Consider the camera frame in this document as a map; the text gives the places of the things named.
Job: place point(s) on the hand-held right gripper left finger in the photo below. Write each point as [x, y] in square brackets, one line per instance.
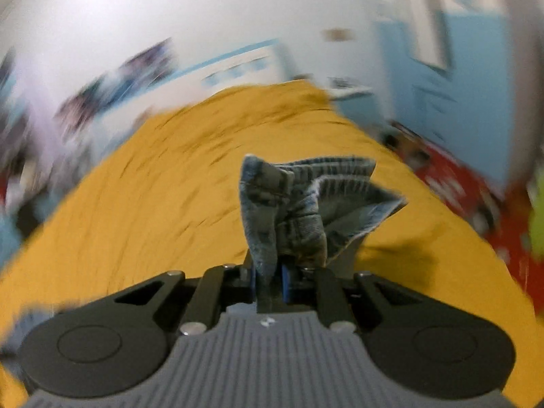
[253, 281]

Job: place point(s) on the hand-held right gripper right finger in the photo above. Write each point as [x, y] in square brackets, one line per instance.
[286, 282]

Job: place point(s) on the blue denim pants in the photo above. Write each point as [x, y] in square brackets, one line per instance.
[293, 204]

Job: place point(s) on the yellow quilted blanket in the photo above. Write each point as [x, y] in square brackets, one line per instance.
[170, 204]

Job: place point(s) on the red patterned cloth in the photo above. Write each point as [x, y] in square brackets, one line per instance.
[459, 187]

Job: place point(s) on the white nightstand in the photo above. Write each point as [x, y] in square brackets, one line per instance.
[349, 88]

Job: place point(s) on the white and blue headboard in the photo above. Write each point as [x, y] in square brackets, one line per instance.
[238, 61]

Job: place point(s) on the light blue wardrobe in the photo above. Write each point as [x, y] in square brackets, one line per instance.
[463, 106]

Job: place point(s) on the tan wall switch plate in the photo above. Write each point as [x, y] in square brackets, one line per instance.
[338, 35]

